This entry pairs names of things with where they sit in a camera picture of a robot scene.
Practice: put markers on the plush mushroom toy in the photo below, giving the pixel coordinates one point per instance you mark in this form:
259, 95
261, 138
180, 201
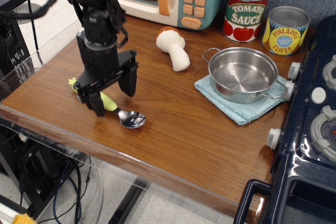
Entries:
170, 41

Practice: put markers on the round floor vent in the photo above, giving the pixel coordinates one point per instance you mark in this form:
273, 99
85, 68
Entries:
25, 8

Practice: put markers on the dark blue toy stove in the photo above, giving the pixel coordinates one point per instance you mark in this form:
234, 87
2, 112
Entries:
302, 188

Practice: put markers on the light blue folded cloth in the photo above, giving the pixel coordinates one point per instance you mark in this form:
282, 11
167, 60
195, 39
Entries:
240, 113

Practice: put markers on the black table leg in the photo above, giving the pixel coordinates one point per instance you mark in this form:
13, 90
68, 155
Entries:
126, 205

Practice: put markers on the pineapple slices can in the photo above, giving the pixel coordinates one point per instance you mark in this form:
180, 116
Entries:
285, 31

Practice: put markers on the spoon with yellow-green handle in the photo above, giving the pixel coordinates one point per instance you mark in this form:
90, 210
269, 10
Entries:
129, 119

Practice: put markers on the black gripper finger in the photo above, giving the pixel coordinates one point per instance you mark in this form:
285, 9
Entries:
95, 103
127, 81

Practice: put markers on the tomato sauce can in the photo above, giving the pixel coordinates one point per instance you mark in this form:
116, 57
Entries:
243, 19

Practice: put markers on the stainless steel pot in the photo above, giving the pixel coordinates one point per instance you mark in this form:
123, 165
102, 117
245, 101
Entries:
243, 75

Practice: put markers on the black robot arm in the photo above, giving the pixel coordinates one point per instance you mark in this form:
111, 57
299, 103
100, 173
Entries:
103, 34

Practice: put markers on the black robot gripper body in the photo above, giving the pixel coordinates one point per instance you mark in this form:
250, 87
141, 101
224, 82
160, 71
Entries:
103, 64

